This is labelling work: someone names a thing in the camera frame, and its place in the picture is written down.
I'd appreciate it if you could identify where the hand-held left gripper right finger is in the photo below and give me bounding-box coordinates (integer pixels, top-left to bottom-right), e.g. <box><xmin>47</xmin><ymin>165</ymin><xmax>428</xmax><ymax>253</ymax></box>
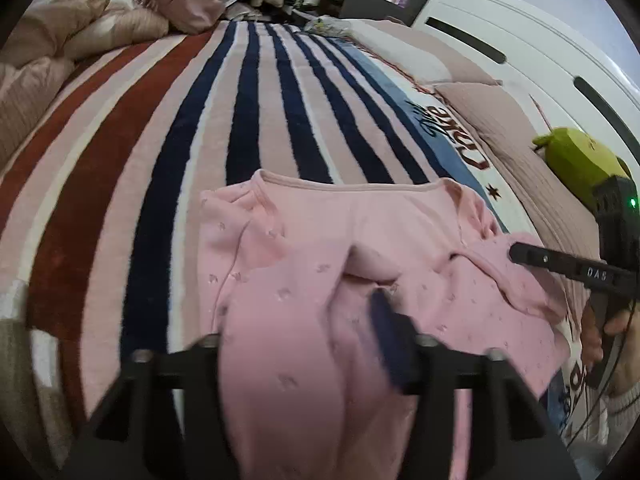
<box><xmin>370</xmin><ymin>292</ymin><xmax>581</xmax><ymax>480</ymax></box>

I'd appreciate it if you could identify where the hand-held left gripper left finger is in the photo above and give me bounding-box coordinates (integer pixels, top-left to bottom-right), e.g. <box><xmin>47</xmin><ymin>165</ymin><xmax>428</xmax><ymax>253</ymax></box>
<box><xmin>65</xmin><ymin>332</ymin><xmax>224</xmax><ymax>480</ymax></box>

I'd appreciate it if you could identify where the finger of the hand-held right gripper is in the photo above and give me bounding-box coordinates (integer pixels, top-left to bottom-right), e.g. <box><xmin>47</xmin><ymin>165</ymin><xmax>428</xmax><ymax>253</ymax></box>
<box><xmin>508</xmin><ymin>242</ymin><xmax>604</xmax><ymax>289</ymax></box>

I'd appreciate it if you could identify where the pink dotted baby garment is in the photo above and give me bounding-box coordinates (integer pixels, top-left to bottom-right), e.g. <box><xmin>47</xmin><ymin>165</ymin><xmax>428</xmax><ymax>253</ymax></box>
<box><xmin>200</xmin><ymin>169</ymin><xmax>574</xmax><ymax>480</ymax></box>

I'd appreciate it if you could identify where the person's right forearm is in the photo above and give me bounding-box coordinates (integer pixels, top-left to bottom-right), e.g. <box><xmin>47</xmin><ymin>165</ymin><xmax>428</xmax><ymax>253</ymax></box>
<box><xmin>602</xmin><ymin>385</ymin><xmax>640</xmax><ymax>438</ymax></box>

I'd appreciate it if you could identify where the person's right hand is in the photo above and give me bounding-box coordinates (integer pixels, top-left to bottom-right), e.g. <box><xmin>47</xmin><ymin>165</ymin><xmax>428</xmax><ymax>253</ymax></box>
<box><xmin>580</xmin><ymin>303</ymin><xmax>640</xmax><ymax>399</ymax></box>

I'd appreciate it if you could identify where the green plush toy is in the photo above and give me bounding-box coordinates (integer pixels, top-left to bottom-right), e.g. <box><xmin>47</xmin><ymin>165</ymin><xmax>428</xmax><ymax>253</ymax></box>
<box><xmin>531</xmin><ymin>127</ymin><xmax>634</xmax><ymax>214</ymax></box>

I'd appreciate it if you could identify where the beige pillow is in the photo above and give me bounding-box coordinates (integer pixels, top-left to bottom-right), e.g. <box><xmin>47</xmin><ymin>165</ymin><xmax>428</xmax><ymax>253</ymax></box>
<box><xmin>435</xmin><ymin>81</ymin><xmax>609</xmax><ymax>313</ymax></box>

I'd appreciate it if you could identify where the striped blanket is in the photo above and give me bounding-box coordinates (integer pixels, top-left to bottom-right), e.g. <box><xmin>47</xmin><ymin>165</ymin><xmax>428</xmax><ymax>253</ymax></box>
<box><xmin>0</xmin><ymin>20</ymin><xmax>608</xmax><ymax>480</ymax></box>

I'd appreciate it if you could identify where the white headboard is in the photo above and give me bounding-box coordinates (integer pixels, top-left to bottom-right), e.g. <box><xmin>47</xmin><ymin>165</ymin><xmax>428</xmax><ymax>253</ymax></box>
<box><xmin>411</xmin><ymin>0</ymin><xmax>640</xmax><ymax>182</ymax></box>

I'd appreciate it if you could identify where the mauve and white pillow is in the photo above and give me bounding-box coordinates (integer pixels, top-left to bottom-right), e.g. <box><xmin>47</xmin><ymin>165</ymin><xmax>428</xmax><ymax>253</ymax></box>
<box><xmin>345</xmin><ymin>19</ymin><xmax>504</xmax><ymax>94</ymax></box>

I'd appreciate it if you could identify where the beige quilt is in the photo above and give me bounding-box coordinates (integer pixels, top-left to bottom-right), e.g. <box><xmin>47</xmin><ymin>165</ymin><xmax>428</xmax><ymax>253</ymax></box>
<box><xmin>0</xmin><ymin>0</ymin><xmax>172</xmax><ymax>162</ymax></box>

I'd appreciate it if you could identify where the small patterned cloth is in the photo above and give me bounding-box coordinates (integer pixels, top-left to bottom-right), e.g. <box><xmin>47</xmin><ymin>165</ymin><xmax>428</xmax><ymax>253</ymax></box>
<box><xmin>302</xmin><ymin>15</ymin><xmax>357</xmax><ymax>39</ymax></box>

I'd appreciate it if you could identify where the mauve satin cloth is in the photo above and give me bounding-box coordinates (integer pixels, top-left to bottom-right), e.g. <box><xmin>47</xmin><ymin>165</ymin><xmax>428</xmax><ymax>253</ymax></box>
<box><xmin>132</xmin><ymin>0</ymin><xmax>227</xmax><ymax>36</ymax></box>

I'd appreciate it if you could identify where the black cable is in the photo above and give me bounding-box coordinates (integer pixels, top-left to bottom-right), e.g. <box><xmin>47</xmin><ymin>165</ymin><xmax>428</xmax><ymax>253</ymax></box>
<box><xmin>564</xmin><ymin>374</ymin><xmax>617</xmax><ymax>442</ymax></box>

